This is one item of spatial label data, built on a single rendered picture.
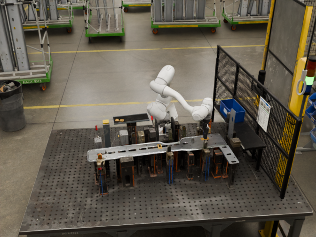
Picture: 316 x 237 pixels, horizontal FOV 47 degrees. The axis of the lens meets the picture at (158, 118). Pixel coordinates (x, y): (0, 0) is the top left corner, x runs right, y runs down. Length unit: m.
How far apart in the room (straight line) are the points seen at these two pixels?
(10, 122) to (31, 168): 1.08
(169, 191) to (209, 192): 0.39
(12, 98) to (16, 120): 0.39
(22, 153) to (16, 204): 1.07
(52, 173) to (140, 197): 0.98
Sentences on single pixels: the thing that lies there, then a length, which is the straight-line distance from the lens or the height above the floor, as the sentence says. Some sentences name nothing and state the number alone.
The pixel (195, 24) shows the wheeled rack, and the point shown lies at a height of 0.28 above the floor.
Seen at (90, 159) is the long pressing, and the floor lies 1.00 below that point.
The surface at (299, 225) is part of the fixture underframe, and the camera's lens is 3.70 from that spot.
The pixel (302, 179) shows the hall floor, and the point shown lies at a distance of 5.07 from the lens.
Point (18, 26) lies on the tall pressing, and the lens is 7.26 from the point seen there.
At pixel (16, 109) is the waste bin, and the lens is 5.92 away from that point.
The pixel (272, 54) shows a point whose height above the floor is 1.04.
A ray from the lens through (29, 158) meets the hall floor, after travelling 5.41.
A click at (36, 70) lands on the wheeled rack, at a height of 0.32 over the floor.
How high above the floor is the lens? 3.04
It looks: 31 degrees down
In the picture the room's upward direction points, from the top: straight up
